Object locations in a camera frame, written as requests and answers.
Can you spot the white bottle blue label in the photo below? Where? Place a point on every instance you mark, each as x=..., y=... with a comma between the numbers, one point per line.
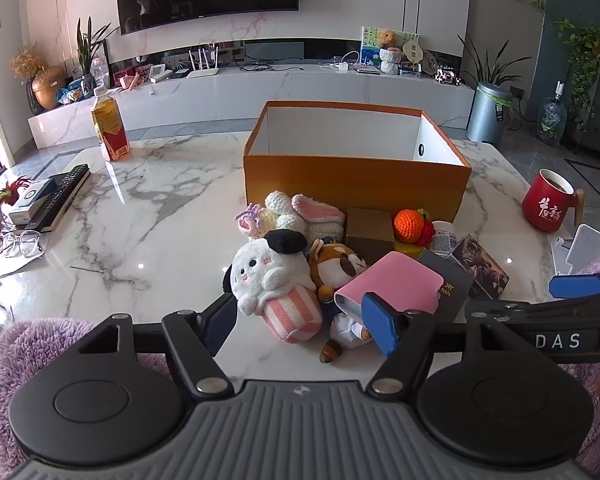
x=444, y=237

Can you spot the red feather ornament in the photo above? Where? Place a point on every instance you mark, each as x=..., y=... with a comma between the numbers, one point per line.
x=10, y=192

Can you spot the eyeglasses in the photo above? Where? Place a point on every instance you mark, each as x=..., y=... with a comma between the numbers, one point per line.
x=22, y=242

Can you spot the brown fox plush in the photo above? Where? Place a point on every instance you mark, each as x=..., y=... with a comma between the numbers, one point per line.
x=337, y=265

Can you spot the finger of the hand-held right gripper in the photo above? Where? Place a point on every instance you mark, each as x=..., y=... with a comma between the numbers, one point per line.
x=577, y=286
x=555, y=342

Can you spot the white pink crocheted bunny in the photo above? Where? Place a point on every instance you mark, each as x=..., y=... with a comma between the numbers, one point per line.
x=310, y=215

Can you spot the potted green plant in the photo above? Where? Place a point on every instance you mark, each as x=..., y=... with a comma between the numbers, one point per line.
x=90, y=50

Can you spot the black remote control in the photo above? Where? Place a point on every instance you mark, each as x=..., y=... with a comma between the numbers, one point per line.
x=60, y=195

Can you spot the small brown cardboard box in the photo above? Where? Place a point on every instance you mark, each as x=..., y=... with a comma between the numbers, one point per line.
x=370, y=230

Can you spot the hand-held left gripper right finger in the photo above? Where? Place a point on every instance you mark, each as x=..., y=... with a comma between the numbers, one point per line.
x=381, y=325

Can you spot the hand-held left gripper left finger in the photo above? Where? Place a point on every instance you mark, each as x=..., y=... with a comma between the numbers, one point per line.
x=224, y=317

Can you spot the trailing ivy plant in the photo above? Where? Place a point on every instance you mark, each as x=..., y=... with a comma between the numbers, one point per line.
x=585, y=55

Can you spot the black white cow figure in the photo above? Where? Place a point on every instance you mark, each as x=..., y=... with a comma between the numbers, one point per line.
x=446, y=76

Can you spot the teddy bear in knitted basket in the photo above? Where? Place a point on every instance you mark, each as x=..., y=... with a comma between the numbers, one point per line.
x=390, y=52

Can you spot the white phone stand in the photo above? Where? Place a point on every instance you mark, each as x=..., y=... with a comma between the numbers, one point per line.
x=582, y=247

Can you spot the black box gold print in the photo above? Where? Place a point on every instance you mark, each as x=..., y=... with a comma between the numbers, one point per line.
x=450, y=280

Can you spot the white router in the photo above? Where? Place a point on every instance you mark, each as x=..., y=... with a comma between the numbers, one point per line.
x=204, y=67

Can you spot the tea bottle red label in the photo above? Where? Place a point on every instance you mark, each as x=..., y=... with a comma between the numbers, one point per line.
x=111, y=130

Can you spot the orange cardboard box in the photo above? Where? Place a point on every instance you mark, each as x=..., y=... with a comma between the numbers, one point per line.
x=355, y=180

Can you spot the snack bag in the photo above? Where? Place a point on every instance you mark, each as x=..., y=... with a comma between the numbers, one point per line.
x=75, y=92

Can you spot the silver trash can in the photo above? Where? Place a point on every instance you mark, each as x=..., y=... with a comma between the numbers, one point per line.
x=487, y=115

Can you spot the illustrated card box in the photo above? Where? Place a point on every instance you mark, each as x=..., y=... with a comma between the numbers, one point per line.
x=482, y=262

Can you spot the white dog plush striped cup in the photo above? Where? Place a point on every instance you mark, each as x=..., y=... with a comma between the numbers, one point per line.
x=275, y=280

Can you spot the painted picture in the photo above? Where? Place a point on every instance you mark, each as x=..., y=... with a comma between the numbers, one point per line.
x=371, y=45

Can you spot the crocheted orange toy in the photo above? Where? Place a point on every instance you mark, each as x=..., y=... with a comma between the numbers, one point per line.
x=409, y=227

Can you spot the water jug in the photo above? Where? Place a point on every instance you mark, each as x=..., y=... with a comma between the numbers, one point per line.
x=551, y=117

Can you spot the purple crocheted flower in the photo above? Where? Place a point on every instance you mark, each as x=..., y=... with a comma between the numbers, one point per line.
x=249, y=220

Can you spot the white blue box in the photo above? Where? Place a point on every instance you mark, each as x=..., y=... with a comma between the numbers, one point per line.
x=30, y=200

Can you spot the pink case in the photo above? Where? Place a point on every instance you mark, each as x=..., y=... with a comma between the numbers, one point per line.
x=395, y=275

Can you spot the white desk thermometer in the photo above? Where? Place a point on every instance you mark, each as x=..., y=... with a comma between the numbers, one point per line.
x=157, y=72

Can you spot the marble television cabinet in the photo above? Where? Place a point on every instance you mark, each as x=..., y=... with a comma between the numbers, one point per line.
x=260, y=95

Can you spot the decorative plate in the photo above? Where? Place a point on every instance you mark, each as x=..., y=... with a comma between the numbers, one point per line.
x=428, y=61

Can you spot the long-leaf potted plant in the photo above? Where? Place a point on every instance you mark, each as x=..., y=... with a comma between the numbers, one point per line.
x=495, y=65

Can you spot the bronze vase dried flowers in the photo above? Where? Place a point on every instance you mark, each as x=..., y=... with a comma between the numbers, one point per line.
x=47, y=85

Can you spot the yellow tape measure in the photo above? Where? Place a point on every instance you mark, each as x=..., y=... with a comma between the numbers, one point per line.
x=406, y=250

